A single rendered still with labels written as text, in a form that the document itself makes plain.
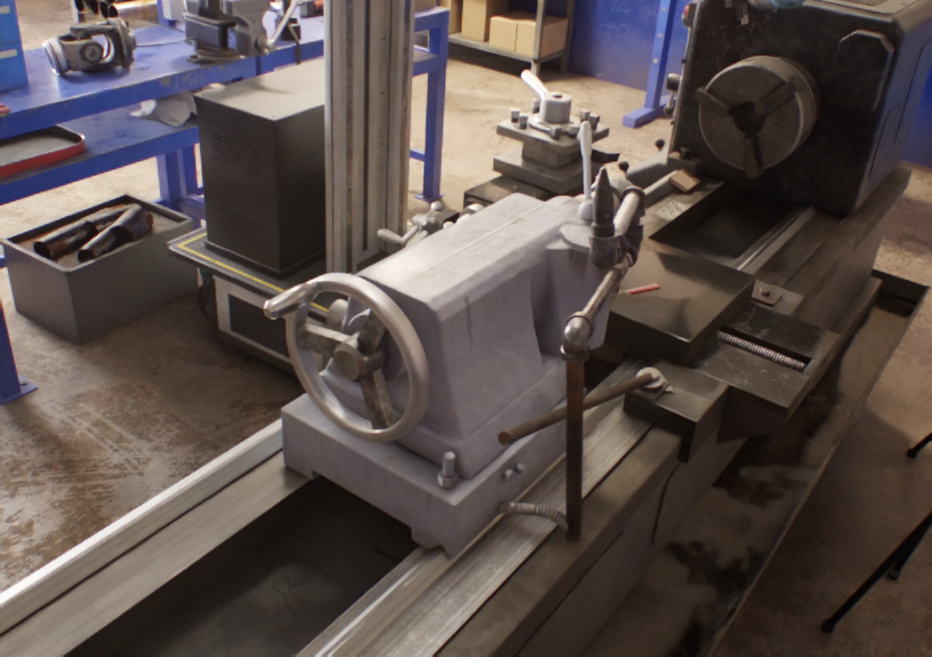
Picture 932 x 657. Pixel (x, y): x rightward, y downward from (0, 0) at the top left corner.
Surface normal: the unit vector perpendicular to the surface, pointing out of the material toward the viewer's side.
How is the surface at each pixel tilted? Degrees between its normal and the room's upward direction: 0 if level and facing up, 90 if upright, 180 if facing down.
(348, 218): 90
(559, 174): 0
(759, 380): 0
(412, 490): 90
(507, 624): 0
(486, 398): 66
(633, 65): 90
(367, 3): 90
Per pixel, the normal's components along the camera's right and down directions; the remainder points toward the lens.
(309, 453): -0.58, 0.37
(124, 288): 0.84, 0.32
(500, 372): 0.79, 0.03
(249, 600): 0.27, -0.86
